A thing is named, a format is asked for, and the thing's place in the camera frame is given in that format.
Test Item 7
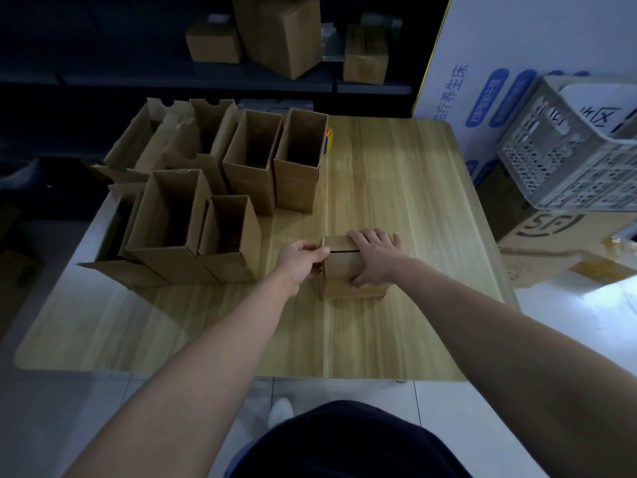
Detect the large white printed carton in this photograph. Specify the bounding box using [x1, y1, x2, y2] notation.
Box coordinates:
[411, 0, 637, 187]

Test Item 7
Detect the person's right forearm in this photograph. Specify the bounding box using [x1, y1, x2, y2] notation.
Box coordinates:
[390, 257, 637, 478]

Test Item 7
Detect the white paper sign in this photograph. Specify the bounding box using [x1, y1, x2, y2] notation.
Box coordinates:
[557, 83, 637, 140]

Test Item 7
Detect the person's dark shirt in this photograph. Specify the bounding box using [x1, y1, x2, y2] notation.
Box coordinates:
[228, 400, 474, 478]

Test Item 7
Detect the white plastic bag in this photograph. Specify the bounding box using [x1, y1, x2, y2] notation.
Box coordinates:
[0, 156, 40, 195]

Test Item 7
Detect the dark metal shelf unit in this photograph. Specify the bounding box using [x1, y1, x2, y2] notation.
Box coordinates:
[0, 0, 451, 165]

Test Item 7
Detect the person's left forearm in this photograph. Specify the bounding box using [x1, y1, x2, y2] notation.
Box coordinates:
[62, 273, 302, 478]

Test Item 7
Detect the person's white left shoe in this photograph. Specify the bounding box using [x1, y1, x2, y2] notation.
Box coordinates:
[267, 396, 295, 429]

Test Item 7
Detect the small brown cardboard box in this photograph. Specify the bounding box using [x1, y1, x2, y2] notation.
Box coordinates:
[318, 235, 389, 300]
[198, 195, 263, 284]

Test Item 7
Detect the small sealed brown carton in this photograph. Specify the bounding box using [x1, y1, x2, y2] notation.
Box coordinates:
[343, 23, 389, 85]

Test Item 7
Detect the dim brown flattened carton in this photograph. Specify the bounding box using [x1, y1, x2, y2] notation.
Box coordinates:
[0, 203, 46, 339]

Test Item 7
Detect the grey wrapped item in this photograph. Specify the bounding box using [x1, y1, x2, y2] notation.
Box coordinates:
[359, 12, 403, 40]

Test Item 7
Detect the person's left hand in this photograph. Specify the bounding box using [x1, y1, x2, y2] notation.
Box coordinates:
[272, 239, 332, 297]

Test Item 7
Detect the cluster of cardboard boxes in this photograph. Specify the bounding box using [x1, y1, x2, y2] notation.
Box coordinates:
[77, 98, 329, 289]

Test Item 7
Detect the person's right hand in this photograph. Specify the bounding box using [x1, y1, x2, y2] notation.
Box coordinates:
[346, 227, 417, 290]

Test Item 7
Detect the large brown carton black logo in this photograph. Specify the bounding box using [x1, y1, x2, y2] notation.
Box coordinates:
[475, 161, 637, 289]

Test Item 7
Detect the small carton with white label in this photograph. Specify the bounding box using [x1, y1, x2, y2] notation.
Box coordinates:
[184, 14, 244, 65]

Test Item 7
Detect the large sealed brown carton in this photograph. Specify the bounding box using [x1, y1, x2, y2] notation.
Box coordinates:
[231, 0, 324, 81]

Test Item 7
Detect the white plastic crate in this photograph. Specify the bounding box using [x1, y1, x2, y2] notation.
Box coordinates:
[496, 75, 637, 212]

